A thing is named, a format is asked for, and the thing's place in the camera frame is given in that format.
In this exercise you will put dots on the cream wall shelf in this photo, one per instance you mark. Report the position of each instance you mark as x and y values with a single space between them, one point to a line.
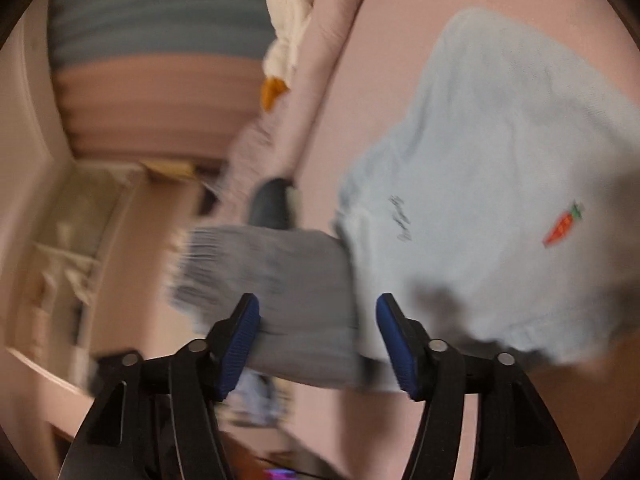
75 260

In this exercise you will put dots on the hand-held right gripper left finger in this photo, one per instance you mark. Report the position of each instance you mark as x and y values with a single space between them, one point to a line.
240 345

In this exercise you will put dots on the folded dark blue jeans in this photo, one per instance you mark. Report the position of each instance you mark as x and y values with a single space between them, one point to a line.
272 202

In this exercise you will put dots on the pink curtain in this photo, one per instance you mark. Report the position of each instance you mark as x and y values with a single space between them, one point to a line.
160 105

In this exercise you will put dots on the pink quilt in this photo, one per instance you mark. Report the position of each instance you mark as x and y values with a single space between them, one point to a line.
320 60

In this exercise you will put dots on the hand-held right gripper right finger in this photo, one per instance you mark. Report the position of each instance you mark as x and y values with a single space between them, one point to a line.
395 345

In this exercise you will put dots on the blue curtain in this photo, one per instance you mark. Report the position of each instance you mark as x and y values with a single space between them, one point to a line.
160 10

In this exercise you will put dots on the light blue strawberry print pants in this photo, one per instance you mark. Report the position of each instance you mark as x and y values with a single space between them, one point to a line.
475 160

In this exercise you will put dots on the white goose plush toy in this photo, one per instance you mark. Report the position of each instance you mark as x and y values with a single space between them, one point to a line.
287 30

